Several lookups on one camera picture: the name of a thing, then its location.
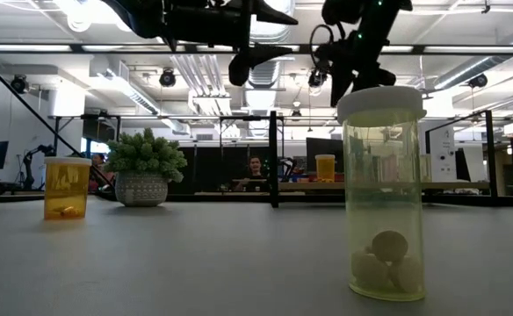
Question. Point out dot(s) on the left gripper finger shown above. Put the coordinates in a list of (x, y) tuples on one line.
[(272, 15), (252, 59)]

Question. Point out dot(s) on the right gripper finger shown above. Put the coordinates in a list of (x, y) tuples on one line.
[(341, 85), (377, 78)]

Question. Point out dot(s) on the black background robot arm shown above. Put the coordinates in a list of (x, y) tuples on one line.
[(29, 171)]

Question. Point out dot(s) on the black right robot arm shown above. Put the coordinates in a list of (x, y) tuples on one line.
[(370, 13)]

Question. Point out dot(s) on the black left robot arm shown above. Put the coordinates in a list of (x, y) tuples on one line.
[(138, 17)]

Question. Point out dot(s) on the wooden shelf board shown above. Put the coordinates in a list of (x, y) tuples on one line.
[(454, 186)]

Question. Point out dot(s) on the black ceiling spotlight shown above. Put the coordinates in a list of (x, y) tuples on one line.
[(167, 78), (19, 83), (315, 80), (478, 80)]

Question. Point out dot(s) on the white pillar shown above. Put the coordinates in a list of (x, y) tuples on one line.
[(443, 153)]

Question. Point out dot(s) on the person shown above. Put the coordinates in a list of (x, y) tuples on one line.
[(98, 162), (254, 169)]

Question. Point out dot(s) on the green plant in grey pot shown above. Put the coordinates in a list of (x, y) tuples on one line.
[(144, 188)]

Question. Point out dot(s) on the silver ceiling duct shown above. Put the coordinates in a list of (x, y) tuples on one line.
[(267, 76)]

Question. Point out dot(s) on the black upright shelf post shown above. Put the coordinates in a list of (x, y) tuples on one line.
[(274, 167)]

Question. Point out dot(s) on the black partition wall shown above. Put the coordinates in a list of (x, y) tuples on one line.
[(212, 169)]

